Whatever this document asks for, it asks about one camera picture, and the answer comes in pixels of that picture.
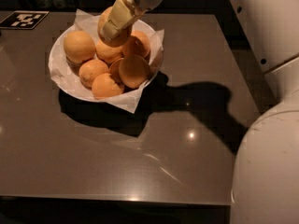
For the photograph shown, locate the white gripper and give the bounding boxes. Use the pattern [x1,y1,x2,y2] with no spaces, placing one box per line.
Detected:
[99,0,163,41]

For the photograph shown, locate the orange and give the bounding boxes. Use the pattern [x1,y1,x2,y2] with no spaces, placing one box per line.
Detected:
[97,7,133,48]
[78,59,108,88]
[64,31,95,64]
[122,30,150,58]
[119,55,150,89]
[95,40,123,64]
[92,73,124,99]

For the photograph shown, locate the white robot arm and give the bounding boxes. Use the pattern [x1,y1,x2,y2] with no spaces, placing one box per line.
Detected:
[230,0,299,224]

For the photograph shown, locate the white bowl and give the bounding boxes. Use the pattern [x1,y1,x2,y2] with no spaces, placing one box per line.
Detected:
[49,13,164,104]

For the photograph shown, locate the black white fiducial marker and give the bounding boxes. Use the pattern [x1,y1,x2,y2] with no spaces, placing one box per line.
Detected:
[0,10,49,30]

